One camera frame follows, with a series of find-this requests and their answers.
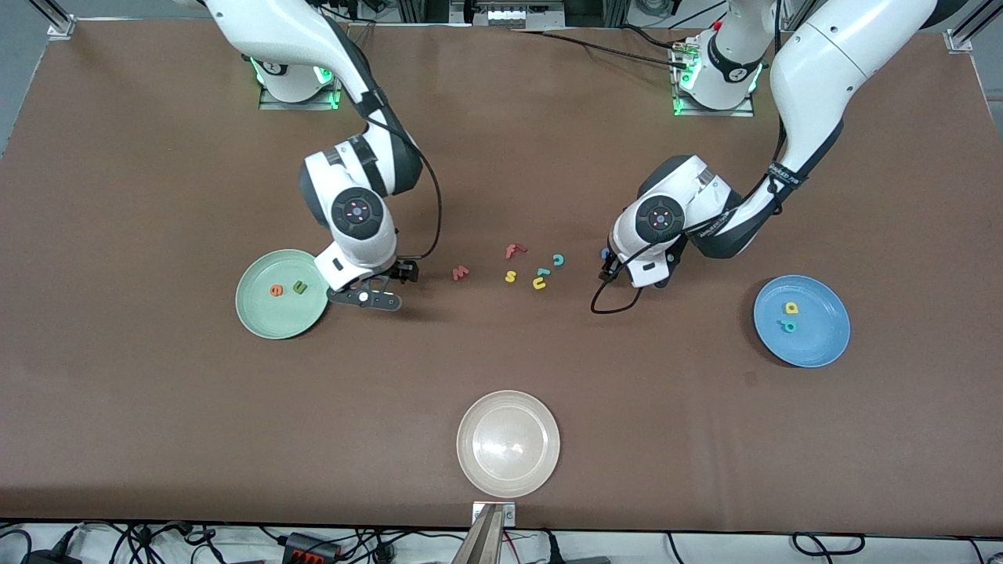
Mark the red foam letter w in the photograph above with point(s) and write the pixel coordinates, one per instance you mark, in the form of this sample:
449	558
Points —
460	272

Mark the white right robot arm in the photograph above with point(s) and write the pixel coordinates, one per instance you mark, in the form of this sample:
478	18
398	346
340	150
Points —
290	31

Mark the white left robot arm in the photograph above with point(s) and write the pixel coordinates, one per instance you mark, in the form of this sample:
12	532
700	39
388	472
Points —
815	70

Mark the light green plate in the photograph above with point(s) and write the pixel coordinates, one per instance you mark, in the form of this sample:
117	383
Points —
274	313

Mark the red foam letter f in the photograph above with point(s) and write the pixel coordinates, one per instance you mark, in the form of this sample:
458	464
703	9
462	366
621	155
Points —
512	251

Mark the blue plate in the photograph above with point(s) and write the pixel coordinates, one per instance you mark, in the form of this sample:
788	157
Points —
819	333

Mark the beige plate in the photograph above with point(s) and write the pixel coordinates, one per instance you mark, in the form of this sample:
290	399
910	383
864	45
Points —
508	443

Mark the grey control box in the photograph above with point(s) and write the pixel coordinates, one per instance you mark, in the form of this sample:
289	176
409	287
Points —
508	14

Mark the black orange power strip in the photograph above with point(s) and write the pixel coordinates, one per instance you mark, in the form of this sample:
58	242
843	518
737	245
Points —
312	548

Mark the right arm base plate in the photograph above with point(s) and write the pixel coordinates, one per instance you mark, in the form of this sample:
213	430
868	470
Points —
298	105

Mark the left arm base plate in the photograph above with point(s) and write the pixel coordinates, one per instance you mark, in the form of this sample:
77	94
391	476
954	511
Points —
744	111

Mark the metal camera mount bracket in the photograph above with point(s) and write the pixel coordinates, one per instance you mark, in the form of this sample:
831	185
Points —
509	513

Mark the grey camera mount bar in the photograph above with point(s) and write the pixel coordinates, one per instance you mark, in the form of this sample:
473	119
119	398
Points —
479	540

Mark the aluminium frame post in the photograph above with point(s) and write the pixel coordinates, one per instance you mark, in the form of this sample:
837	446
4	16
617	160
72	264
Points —
972	35
61	23

